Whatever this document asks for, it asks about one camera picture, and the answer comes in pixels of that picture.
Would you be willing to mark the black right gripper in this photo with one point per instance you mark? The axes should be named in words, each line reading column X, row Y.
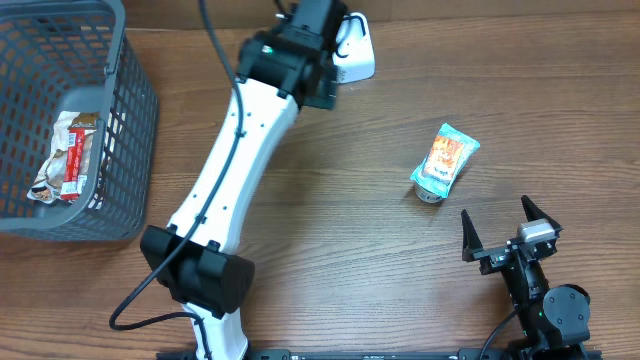
column 503, row 253

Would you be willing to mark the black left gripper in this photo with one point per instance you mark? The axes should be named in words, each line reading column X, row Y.
column 320, row 95

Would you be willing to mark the teal orange snack packet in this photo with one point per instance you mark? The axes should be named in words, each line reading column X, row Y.
column 446, row 158

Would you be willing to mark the beige brown snack bag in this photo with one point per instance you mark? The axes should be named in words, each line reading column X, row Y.
column 46, row 187

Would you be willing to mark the red snack stick packet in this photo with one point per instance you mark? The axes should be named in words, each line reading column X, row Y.
column 79, row 143

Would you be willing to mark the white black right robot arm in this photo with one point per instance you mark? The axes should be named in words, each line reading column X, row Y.
column 546, row 322

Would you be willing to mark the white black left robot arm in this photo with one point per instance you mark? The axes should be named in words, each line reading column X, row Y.
column 279, row 71

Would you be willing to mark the white barcode scanner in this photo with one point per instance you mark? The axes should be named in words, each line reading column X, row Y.
column 354, row 57

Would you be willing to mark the grey plastic mesh basket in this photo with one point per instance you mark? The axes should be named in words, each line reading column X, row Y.
column 74, row 56

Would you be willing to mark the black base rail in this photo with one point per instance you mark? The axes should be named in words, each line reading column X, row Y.
column 461, row 354

